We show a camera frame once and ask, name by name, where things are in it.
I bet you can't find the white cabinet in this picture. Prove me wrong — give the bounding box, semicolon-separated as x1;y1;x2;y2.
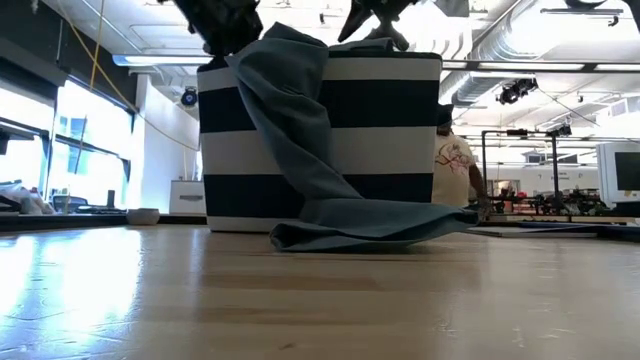
168;179;207;215

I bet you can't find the person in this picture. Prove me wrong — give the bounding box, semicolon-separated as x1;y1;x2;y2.
432;103;489;216

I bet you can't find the roll of clear tape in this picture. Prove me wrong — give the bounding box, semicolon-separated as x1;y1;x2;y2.
125;207;161;227

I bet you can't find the yellow hanging cable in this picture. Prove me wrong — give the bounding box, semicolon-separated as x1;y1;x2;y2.
55;0;201;152

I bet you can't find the ceiling light fixture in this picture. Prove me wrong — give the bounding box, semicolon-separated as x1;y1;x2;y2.
112;53;214;68

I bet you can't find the navy white striped fabric basket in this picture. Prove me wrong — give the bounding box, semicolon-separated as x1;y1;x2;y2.
196;49;444;234

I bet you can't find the silver ventilation duct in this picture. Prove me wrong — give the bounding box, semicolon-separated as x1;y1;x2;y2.
439;69;506;109

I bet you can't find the black ceiling spotlight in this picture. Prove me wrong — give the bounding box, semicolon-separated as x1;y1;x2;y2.
497;77;540;105

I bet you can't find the person's hand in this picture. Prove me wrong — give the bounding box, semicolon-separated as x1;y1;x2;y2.
474;197;494;221

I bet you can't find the background robot workstation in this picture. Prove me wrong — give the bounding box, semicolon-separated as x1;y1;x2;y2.
479;123;614;225

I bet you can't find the black metal table frame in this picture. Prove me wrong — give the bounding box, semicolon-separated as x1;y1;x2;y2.
0;213;640;242

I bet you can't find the grey-blue cloth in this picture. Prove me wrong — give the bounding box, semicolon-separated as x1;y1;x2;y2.
224;21;480;253

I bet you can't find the white computer monitor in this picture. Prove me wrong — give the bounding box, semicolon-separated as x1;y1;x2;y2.
597;142;640;205

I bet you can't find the large window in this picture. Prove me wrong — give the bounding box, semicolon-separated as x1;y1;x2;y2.
0;79;134;211

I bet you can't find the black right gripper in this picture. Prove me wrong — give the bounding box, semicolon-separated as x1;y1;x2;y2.
338;0;419;52

